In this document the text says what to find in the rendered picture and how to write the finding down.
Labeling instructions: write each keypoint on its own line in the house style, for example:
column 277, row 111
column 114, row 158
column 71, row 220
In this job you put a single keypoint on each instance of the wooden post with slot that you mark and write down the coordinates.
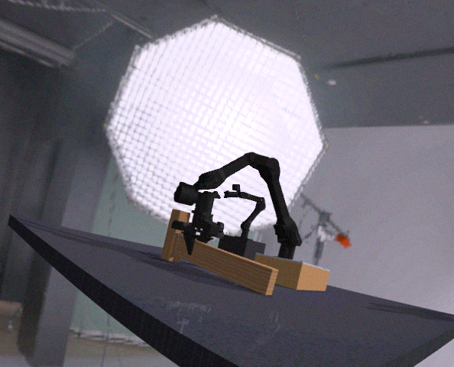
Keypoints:
column 172, row 235

